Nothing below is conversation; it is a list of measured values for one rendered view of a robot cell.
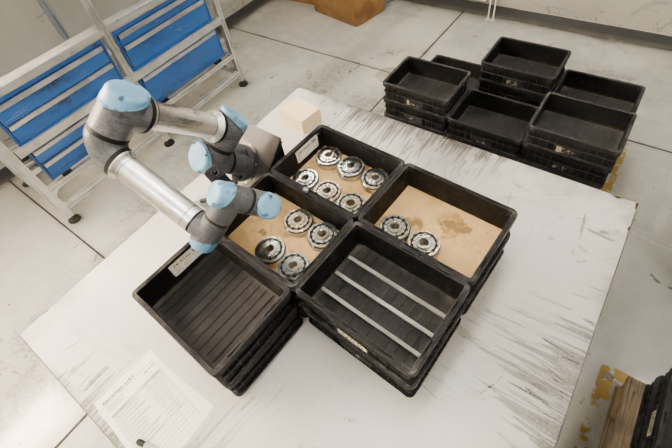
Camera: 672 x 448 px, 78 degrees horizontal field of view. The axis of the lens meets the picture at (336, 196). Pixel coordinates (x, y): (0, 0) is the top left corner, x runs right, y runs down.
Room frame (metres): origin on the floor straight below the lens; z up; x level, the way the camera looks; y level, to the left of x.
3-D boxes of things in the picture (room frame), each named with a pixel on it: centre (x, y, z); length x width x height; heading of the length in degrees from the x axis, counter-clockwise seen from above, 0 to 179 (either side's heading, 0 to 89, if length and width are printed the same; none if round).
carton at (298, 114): (1.60, 0.09, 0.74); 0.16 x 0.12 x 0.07; 37
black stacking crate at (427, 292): (0.53, -0.07, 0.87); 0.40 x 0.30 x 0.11; 43
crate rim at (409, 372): (0.53, -0.07, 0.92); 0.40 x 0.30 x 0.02; 43
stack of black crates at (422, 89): (1.90, -0.62, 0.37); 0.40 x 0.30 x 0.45; 46
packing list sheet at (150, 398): (0.41, 0.67, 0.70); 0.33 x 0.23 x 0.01; 46
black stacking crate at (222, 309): (0.63, 0.42, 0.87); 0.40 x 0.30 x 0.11; 43
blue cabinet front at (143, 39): (2.81, 0.89, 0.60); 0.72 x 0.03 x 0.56; 136
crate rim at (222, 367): (0.63, 0.42, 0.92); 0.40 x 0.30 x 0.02; 43
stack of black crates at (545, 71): (1.91, -1.19, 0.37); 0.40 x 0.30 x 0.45; 46
